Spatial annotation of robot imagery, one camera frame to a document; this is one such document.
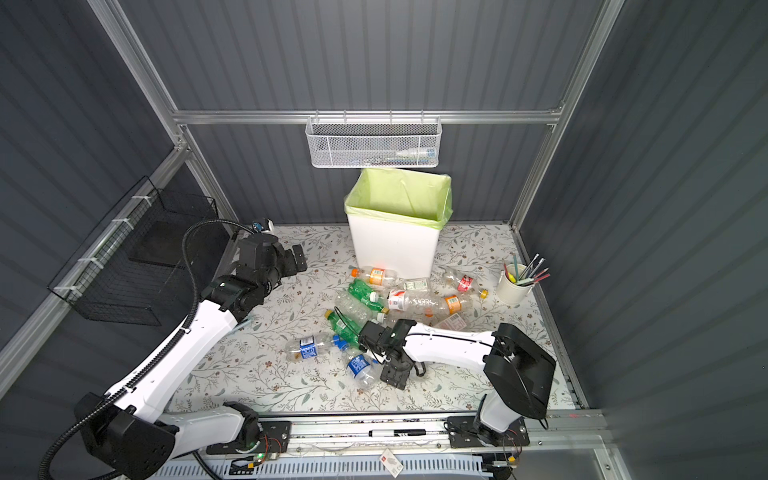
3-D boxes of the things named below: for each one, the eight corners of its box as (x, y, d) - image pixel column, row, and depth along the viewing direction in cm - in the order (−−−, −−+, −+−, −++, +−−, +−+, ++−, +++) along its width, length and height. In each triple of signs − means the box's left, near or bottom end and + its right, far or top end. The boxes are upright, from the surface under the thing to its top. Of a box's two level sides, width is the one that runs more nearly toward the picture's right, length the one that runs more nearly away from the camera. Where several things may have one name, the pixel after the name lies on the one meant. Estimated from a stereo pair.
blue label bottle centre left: (290, 364, 87) (285, 356, 83) (292, 345, 91) (287, 337, 86) (347, 357, 89) (345, 349, 84) (347, 339, 92) (345, 331, 88)
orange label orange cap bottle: (351, 284, 105) (349, 275, 101) (356, 271, 109) (354, 261, 104) (394, 292, 103) (394, 283, 98) (397, 279, 106) (397, 269, 102)
